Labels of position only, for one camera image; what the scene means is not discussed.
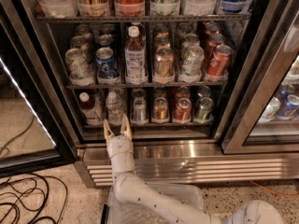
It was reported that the red can bottom shelf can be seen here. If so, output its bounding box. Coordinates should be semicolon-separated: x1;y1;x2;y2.
173;98;192;123

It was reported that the black cable bundle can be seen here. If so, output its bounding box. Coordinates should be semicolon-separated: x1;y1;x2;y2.
0;115;69;224

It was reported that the white green can left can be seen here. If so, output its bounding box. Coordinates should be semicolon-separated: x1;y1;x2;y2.
65;49;94;86

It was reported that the gold can top shelf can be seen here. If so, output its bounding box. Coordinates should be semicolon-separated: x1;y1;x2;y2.
78;0;108;17

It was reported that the green can bottom shelf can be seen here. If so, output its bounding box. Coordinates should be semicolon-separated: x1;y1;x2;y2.
194;97;214;123

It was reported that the steel fridge bottom grille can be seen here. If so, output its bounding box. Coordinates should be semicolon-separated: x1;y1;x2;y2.
74;142;299;189

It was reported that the open fridge glass door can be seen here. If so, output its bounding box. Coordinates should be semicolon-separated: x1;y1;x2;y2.
0;20;76;177

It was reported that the wire shelf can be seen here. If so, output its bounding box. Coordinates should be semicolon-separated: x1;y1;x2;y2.
37;13;251;23
66;81;226;90

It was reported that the white green can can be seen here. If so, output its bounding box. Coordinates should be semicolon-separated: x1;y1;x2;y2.
65;49;94;86
178;45;205;83

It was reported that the upper wire shelf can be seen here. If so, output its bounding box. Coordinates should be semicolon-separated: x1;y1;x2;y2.
37;13;251;23

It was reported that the white green can right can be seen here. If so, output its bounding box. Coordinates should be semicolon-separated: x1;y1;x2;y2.
178;45;205;83

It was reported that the brown tea bottle bottom shelf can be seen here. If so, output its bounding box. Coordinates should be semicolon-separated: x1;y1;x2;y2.
78;91;103;126

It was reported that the clear water bottle front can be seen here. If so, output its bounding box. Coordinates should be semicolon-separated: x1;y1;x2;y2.
106;91;125;125

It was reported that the middle wire shelf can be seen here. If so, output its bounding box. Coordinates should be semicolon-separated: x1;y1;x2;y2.
66;81;226;90

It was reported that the gold can shelf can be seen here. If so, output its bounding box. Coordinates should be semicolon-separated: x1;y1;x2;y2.
78;0;108;17
153;47;175;84
152;97;169;123

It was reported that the gold can bottom shelf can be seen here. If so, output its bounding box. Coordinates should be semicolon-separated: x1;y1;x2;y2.
152;97;169;123

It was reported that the brown tea bottle middle shelf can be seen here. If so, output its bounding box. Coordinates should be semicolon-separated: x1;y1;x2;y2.
124;26;147;85

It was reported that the silver can bottom shelf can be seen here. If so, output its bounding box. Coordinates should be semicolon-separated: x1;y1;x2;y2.
132;98;148;124

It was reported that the blue pepsi can middle shelf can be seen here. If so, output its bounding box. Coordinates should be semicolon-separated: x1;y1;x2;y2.
96;47;121;84

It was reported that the gold can middle shelf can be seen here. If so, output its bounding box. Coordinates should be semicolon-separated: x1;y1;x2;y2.
153;47;175;84

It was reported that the clear water bottle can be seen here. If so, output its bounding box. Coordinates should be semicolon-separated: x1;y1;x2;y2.
106;91;125;125
112;88;127;101

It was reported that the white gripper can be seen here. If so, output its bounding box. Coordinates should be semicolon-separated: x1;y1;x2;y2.
103;115;135;173

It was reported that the brown tea bottle shelf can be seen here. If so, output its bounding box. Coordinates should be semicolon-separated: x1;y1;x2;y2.
78;91;103;126
124;26;147;85

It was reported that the orange cable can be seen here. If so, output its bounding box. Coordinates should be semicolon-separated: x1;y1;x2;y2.
249;180;299;199

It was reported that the closed fridge right door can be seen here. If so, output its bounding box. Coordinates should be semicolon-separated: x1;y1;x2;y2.
215;0;299;154

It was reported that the clear plastic bin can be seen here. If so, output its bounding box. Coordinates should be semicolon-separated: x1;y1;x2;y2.
105;182;204;224

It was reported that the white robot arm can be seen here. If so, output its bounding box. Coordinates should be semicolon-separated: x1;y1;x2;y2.
103;115;285;224

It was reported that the clear bottle top right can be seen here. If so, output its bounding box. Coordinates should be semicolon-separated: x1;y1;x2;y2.
183;0;216;16

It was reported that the red can middle shelf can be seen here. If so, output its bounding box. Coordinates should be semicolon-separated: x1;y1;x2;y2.
205;45;233;82

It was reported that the clear water bottle behind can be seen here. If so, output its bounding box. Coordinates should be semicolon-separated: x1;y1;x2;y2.
112;88;127;101

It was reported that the clear bottle top left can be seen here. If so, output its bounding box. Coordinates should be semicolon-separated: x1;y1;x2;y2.
39;0;78;19

